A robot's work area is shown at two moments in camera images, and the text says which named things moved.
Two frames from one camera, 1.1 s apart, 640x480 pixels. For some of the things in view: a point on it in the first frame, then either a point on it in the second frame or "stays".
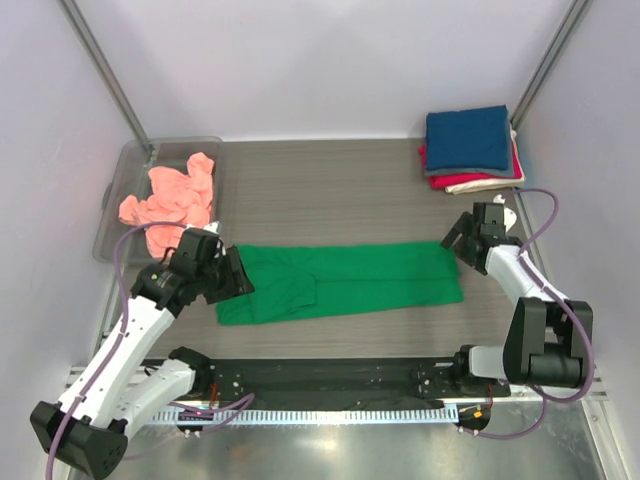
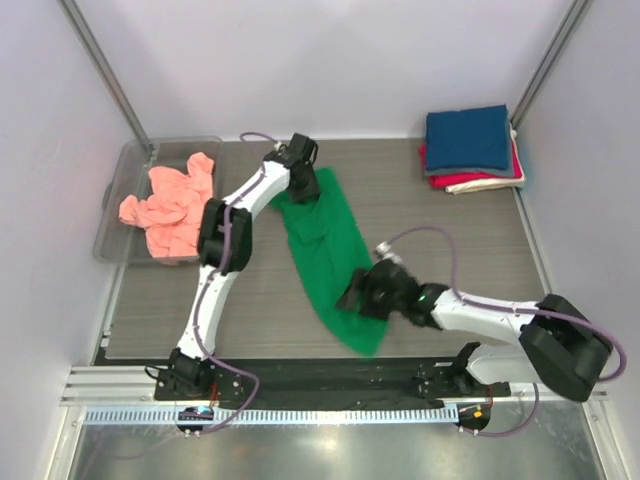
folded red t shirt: (441, 181) stays
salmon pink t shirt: (176, 197) stays
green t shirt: (297, 280) → (331, 246)
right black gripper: (467, 240) → (361, 292)
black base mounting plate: (347, 380) stays
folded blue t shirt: (471, 139) stays
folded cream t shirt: (495, 184) stays
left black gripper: (230, 275) → (305, 187)
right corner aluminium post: (547, 62) stays
